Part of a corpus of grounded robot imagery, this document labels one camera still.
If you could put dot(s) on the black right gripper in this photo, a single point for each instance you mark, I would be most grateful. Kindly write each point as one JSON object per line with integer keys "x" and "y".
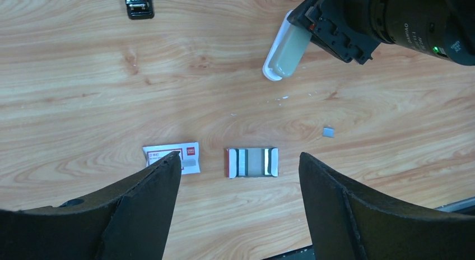
{"x": 327, "y": 25}

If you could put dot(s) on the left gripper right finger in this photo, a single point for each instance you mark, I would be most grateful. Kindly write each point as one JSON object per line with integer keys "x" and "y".
{"x": 349, "y": 220}

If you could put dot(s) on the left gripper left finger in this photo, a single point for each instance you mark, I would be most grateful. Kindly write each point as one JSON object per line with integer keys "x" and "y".
{"x": 129, "y": 219}

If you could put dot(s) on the small staple strip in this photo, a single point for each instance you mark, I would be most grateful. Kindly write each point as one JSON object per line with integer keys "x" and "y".
{"x": 328, "y": 132}

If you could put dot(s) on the black stapler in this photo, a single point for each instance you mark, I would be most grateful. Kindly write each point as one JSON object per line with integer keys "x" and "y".
{"x": 140, "y": 9}

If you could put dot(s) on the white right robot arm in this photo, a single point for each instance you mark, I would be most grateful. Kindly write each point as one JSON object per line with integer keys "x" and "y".
{"x": 441, "y": 28}

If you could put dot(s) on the grey white stapler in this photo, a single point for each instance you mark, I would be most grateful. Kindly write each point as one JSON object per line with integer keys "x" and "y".
{"x": 286, "y": 51}

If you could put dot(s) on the white red staple box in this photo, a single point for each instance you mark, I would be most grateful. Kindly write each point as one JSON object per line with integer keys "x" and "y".
{"x": 188, "y": 153}

